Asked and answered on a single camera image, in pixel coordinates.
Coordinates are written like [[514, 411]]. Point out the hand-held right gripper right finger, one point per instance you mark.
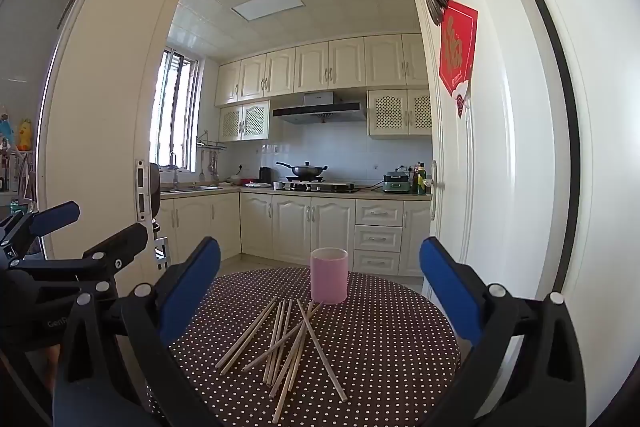
[[450, 292]]

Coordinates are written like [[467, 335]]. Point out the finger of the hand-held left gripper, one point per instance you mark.
[[55, 214], [122, 244]]

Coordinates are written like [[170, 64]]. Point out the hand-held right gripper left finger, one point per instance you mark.
[[192, 287]]

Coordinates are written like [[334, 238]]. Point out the group of wooden chopsticks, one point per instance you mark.
[[281, 342]]

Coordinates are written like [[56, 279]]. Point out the pink cup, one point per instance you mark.
[[329, 279]]

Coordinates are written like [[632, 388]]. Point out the cluttered shelf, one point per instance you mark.
[[17, 187]]

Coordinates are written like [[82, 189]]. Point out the metal door strike plate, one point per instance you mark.
[[141, 192]]

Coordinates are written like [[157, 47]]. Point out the black chair back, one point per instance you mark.
[[155, 192]]

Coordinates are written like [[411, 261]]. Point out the yellow plush toy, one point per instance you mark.
[[25, 137]]

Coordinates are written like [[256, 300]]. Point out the metal faucet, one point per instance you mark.
[[174, 174]]

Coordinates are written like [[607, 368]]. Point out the steel sink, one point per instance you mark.
[[192, 189]]

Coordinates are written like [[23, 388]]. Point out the blue plush toy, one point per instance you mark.
[[6, 132]]

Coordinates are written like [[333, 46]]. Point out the green bottle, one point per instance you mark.
[[422, 182]]

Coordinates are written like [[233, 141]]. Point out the dark sauce bottle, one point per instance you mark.
[[415, 182]]

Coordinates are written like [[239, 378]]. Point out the cream lower kitchen cabinets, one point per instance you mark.
[[290, 222]]

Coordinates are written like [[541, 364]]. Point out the red food container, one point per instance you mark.
[[248, 181]]

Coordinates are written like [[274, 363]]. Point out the green countertop appliance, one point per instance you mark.
[[397, 182]]

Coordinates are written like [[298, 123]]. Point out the white plate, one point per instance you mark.
[[260, 185]]

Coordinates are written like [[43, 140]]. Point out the black kettle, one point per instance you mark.
[[265, 176]]

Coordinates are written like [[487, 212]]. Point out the white door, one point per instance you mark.
[[500, 157]]

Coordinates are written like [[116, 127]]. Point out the kitchen window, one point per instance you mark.
[[172, 107]]

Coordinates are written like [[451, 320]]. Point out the black wok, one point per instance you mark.
[[305, 170]]

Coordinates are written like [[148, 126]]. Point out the black gas stove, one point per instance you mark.
[[325, 187]]

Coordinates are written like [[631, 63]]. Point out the cream lattice door cabinet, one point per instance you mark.
[[245, 122], [397, 112]]

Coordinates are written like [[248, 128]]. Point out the black range hood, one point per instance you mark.
[[320, 109]]

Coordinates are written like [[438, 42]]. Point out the red door decoration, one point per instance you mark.
[[457, 42]]

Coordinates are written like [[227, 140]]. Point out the ceiling light panel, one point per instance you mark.
[[267, 4]]

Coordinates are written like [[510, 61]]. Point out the wall rack with utensils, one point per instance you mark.
[[212, 157]]

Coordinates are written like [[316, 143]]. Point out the white wall socket panel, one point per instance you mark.
[[270, 149]]

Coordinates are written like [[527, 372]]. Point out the cream upper wall cabinets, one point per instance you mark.
[[320, 67]]

